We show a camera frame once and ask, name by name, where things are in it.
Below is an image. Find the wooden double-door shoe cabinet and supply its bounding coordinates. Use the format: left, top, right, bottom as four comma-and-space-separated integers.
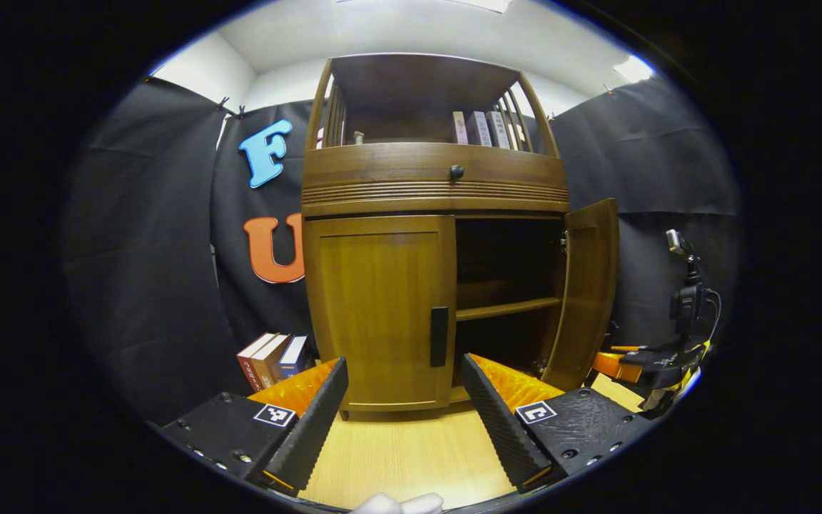
300, 54, 570, 422

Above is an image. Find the ceiling light panel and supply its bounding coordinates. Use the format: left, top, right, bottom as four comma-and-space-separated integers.
612, 56, 654, 83

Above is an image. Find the brown book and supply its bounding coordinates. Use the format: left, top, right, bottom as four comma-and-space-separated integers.
250, 334, 290, 390

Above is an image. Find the cabinet inner shelf board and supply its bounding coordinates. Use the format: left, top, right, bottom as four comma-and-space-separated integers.
456, 297, 563, 322

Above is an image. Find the black door handle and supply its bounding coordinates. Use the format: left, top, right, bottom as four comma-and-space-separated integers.
430, 306, 450, 368

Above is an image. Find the red and white book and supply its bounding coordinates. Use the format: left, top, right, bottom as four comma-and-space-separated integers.
237, 332, 278, 392

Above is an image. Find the black backdrop cloth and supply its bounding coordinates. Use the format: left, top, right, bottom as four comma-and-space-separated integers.
58, 75, 744, 425

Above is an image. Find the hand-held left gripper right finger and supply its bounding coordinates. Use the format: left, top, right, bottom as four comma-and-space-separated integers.
461, 353, 658, 495

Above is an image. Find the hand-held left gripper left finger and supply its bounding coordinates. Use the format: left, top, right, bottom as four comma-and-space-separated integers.
161, 357, 350, 498

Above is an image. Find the blue book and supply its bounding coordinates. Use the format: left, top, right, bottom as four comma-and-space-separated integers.
279, 336, 312, 379

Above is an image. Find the wooden shoe cabinet door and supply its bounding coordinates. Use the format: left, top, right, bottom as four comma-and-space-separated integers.
541, 198, 620, 392
304, 216, 458, 413

